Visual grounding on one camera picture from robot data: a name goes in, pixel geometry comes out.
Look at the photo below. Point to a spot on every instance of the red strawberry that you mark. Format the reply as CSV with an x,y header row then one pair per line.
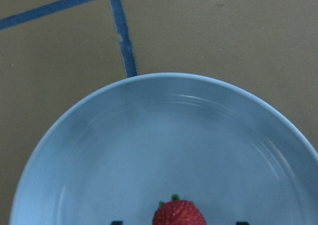
x,y
178,212

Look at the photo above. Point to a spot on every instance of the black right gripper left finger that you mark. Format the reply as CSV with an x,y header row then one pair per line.
x,y
117,223

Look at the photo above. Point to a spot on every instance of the blue plate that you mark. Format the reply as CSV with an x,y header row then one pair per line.
x,y
118,152

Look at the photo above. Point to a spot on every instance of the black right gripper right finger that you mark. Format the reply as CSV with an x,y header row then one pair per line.
x,y
242,223

